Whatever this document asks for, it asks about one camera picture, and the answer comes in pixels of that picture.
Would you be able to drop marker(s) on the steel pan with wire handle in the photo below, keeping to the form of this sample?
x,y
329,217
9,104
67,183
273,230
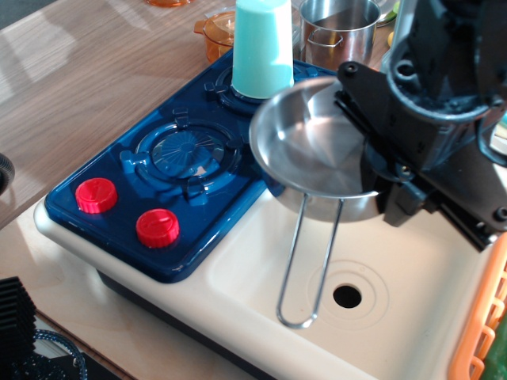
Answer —
x,y
310,154

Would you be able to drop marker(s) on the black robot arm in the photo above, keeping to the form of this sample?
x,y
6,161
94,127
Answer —
x,y
456,45

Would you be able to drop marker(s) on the steel pot with handles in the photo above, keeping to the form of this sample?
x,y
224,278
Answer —
x,y
337,31

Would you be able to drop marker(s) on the cream toy sink unit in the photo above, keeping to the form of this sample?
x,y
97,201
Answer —
x,y
394,304

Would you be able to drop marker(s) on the right red stove knob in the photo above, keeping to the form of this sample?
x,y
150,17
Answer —
x,y
157,228

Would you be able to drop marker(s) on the orange transparent toy pot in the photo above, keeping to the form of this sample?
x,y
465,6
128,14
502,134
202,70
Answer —
x,y
218,34

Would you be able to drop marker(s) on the grey toy faucet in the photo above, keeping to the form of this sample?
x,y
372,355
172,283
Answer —
x,y
403,22

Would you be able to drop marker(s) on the blue toy stove top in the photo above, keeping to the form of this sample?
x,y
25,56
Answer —
x,y
191,155

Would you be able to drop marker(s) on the green item in rack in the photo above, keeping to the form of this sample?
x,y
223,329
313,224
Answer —
x,y
495,361

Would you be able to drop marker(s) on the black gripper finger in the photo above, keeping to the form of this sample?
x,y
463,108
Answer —
x,y
405,199
477,233

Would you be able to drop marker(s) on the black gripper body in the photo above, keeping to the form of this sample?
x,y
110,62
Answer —
x,y
443,140

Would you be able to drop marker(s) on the orange plastic dish rack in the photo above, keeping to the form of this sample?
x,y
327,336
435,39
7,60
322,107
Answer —
x,y
487,311

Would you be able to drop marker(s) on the teal plastic cup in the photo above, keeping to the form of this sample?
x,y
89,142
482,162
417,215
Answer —
x,y
262,52

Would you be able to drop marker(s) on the left red stove knob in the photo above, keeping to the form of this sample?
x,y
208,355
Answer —
x,y
96,195

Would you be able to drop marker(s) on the red stove knob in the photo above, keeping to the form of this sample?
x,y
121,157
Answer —
x,y
157,228
96,195

